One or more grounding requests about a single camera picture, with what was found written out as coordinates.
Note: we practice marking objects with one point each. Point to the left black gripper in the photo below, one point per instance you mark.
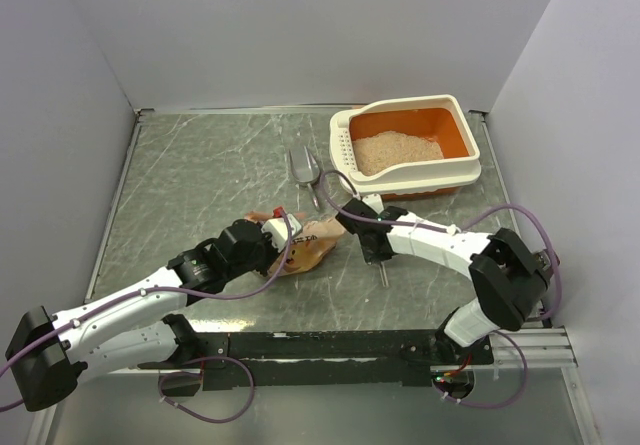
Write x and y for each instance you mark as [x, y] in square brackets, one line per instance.
[273, 255]

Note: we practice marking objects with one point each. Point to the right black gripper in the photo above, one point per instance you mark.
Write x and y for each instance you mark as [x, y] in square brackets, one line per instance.
[371, 257]

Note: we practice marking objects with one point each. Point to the clear plastic bag clip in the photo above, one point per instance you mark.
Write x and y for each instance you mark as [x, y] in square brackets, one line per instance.
[383, 275]

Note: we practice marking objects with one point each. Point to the pink cat litter bag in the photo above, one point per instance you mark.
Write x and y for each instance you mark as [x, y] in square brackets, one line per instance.
[316, 239]

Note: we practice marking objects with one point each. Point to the metal litter scoop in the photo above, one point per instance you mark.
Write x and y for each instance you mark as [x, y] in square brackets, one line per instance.
[305, 171]

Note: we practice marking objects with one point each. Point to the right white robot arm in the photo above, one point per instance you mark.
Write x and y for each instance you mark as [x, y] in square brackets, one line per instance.
[507, 277]

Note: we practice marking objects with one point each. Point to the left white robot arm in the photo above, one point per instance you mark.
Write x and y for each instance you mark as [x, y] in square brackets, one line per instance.
[50, 354]

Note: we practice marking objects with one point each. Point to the cream orange litter box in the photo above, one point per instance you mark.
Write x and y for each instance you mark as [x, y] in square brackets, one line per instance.
[405, 147]

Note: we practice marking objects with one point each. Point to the brown dustpan brush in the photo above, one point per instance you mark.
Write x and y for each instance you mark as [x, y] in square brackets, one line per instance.
[546, 262]

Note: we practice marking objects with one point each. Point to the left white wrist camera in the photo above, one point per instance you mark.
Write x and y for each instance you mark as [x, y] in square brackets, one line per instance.
[282, 228]

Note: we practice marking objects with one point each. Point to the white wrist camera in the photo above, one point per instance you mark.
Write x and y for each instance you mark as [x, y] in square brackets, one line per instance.
[282, 228]
[374, 201]

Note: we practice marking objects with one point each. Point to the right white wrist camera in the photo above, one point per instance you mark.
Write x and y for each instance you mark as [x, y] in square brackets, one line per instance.
[374, 201]

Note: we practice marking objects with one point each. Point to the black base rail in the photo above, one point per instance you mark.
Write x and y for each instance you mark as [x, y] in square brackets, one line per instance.
[407, 357]

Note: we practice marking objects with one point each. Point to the aluminium frame rail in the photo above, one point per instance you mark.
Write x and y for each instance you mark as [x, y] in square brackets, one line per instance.
[535, 347]

